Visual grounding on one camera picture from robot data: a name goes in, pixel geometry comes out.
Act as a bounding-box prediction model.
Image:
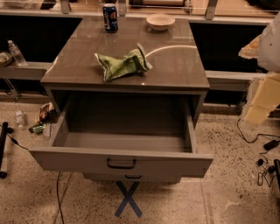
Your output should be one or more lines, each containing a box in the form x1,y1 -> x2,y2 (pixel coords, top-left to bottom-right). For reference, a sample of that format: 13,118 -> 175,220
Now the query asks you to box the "grey top drawer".
31,97 -> 213,178

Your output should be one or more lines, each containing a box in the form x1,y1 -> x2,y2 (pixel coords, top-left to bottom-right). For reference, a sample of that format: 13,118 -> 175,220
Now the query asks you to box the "grey drawer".
82,173 -> 181,183
31,97 -> 213,178

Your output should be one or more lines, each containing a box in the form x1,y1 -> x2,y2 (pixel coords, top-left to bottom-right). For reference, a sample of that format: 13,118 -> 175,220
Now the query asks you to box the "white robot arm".
238,12 -> 280,126

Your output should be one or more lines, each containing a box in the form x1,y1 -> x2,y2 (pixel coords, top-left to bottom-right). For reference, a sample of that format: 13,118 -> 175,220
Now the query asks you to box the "grey drawer cabinet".
31,17 -> 213,182

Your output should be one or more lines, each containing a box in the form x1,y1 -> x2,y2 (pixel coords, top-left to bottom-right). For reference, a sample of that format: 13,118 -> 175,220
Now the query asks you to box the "grey lower drawer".
82,173 -> 181,183

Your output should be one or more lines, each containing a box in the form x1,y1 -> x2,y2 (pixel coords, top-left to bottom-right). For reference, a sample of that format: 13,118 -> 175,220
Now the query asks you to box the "white bowl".
146,13 -> 175,31

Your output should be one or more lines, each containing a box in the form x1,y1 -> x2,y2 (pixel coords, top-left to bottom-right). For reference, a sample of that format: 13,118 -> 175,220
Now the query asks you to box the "black stand right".
274,159 -> 280,191

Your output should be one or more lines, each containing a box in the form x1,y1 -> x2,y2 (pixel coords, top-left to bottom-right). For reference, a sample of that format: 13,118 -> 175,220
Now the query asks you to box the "black stand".
0,122 -> 13,179
274,159 -> 280,191

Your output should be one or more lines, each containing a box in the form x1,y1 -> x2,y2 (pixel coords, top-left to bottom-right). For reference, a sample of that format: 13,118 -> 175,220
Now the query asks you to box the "green chip bag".
94,43 -> 152,81

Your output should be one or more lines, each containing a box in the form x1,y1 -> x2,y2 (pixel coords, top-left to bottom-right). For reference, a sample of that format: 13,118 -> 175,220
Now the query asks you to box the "blue soda can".
102,3 -> 118,32

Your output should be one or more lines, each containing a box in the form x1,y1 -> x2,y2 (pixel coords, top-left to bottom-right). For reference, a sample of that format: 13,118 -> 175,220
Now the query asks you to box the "blue tape cross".
115,181 -> 143,218

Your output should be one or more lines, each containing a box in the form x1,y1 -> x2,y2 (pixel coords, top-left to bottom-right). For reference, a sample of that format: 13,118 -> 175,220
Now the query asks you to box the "brown snack bag on floor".
38,102 -> 57,123

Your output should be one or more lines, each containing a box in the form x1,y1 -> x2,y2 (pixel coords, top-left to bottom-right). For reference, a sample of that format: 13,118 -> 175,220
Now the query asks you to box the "clear bottle on ledge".
8,40 -> 27,66

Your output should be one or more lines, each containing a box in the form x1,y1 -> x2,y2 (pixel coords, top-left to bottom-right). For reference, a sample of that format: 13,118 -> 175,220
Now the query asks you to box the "clear bottle on floor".
16,110 -> 25,129

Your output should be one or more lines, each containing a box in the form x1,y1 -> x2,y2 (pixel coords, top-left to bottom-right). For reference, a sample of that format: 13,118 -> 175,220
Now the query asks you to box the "bowl on left ledge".
0,52 -> 13,67

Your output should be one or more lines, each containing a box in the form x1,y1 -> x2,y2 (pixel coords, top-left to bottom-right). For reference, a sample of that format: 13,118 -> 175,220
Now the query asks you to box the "black stand left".
0,122 -> 13,179

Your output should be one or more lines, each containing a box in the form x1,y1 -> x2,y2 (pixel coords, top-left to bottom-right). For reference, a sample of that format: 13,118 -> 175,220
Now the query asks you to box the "black power adapter with cable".
236,120 -> 280,187

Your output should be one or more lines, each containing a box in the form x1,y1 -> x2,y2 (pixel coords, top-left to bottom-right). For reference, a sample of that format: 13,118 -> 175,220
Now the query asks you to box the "black floor cable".
55,171 -> 66,224

